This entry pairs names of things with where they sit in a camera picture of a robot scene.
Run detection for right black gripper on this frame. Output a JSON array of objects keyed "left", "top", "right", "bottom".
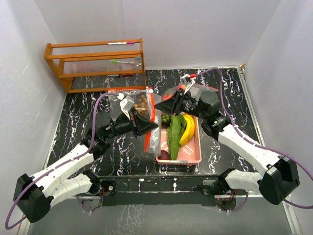
[{"left": 154, "top": 89, "right": 208, "bottom": 120}]

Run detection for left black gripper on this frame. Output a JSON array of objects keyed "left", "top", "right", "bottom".
[{"left": 104, "top": 108, "right": 158, "bottom": 140}]

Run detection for longan bunch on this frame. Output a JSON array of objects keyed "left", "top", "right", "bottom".
[{"left": 134, "top": 94, "right": 149, "bottom": 118}]

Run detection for green cucumber leaf vegetable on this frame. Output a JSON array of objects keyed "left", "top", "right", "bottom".
[{"left": 167, "top": 114, "right": 186, "bottom": 160}]

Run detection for red apple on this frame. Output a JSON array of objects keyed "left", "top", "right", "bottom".
[{"left": 162, "top": 93, "right": 173, "bottom": 101}]

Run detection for orange peach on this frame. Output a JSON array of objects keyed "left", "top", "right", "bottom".
[{"left": 176, "top": 84, "right": 186, "bottom": 91}]

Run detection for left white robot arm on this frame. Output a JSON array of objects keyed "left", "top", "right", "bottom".
[{"left": 13, "top": 111, "right": 158, "bottom": 223}]

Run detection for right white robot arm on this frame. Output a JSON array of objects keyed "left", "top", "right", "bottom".
[{"left": 155, "top": 89, "right": 300, "bottom": 205}]

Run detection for mangosteen with green cap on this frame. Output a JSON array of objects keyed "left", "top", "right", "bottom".
[{"left": 161, "top": 115, "right": 170, "bottom": 124}]

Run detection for purple passion fruit front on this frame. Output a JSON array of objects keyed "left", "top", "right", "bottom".
[{"left": 158, "top": 150, "right": 170, "bottom": 161}]

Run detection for yellow bananas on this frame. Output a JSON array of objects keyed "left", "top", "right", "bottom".
[{"left": 179, "top": 114, "right": 195, "bottom": 147}]

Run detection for pink plastic basket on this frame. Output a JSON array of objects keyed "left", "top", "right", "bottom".
[{"left": 156, "top": 116, "right": 202, "bottom": 165}]

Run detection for wooden shelf rack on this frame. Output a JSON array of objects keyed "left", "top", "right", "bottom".
[{"left": 44, "top": 38, "right": 147, "bottom": 94}]

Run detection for green marker pen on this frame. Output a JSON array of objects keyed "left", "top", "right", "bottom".
[{"left": 111, "top": 60, "right": 135, "bottom": 65}]

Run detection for pink white marker pen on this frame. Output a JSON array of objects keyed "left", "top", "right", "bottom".
[{"left": 108, "top": 42, "right": 135, "bottom": 46}]

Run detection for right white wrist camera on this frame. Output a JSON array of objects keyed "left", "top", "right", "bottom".
[{"left": 181, "top": 73, "right": 196, "bottom": 93}]

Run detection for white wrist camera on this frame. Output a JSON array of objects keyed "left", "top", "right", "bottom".
[
  {"left": 117, "top": 93, "right": 134, "bottom": 119},
  {"left": 181, "top": 73, "right": 196, "bottom": 93}
]

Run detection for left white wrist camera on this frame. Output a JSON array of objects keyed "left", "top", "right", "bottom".
[{"left": 117, "top": 93, "right": 134, "bottom": 119}]

